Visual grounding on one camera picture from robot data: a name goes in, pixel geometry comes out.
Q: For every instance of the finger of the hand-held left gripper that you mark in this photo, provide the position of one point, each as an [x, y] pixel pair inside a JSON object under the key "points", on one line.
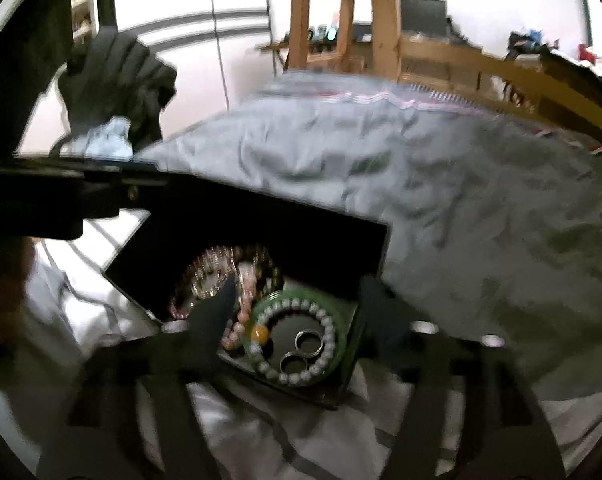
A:
{"points": [[121, 187]]}

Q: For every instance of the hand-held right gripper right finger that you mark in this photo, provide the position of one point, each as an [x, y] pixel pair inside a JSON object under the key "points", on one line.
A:
{"points": [[381, 325]]}

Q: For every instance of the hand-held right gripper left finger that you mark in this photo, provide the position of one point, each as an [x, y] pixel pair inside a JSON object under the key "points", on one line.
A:
{"points": [[216, 310]]}

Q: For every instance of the black jewelry box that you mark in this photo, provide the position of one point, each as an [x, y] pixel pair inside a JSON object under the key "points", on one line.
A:
{"points": [[281, 230]]}

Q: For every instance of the person's left hand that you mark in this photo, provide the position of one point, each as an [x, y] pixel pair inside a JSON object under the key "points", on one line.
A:
{"points": [[8, 295]]}

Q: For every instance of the light blue cloth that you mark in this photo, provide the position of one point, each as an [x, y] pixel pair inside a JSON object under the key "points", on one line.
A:
{"points": [[106, 135]]}

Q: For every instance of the black puffer jacket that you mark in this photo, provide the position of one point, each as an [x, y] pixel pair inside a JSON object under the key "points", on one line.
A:
{"points": [[116, 75]]}

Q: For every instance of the grey striped duvet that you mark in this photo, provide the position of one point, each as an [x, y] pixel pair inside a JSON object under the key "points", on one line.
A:
{"points": [[431, 185]]}

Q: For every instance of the white shelf unit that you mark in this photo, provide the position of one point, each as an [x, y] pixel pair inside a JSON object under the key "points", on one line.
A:
{"points": [[81, 7]]}

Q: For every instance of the small dark folding table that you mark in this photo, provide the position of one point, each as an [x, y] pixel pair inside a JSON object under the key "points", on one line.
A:
{"points": [[301, 50]]}

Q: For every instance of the checked bed sheet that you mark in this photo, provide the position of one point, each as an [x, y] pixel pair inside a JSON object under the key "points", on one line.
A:
{"points": [[441, 95]]}

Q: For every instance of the wooden ladder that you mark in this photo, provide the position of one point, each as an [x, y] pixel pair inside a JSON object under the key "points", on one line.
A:
{"points": [[301, 10]]}

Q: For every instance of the black computer monitor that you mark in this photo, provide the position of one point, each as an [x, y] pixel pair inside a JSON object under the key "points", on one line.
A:
{"points": [[423, 12]]}

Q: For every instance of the pile of dark clothes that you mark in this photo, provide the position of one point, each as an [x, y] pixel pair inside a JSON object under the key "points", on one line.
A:
{"points": [[528, 42]]}

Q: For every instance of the red box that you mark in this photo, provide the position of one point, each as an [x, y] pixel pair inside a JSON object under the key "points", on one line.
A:
{"points": [[587, 54]]}

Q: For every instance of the wooden bed frame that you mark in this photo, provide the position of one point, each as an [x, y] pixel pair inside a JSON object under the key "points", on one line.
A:
{"points": [[531, 80]]}

